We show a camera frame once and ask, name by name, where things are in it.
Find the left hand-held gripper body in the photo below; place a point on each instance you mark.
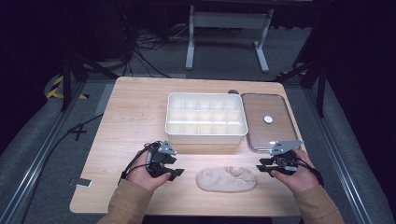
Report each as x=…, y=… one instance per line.
x=159, y=157

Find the grey metal table frame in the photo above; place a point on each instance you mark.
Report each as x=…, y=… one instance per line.
x=229, y=20

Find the aluminium floor rail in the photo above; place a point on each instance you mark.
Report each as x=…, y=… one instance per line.
x=37, y=158
x=339, y=161

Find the clear plastic lid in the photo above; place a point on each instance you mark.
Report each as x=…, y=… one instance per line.
x=267, y=105

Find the person's right hand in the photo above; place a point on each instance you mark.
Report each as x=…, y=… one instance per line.
x=297, y=182

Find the black tripod stand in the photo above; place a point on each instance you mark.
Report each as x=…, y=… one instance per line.
x=66, y=81
x=320, y=90

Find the person's left hand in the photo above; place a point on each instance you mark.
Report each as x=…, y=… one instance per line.
x=141, y=175

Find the white divided storage box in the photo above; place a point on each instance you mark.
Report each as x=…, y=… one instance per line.
x=205, y=137

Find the white round disc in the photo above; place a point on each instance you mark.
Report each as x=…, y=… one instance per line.
x=268, y=119

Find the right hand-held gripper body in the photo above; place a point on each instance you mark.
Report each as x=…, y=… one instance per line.
x=285, y=152

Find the beige sock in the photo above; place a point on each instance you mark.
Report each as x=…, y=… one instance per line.
x=225, y=179

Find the yellow black hazard tape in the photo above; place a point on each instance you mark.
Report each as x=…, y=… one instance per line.
x=57, y=81

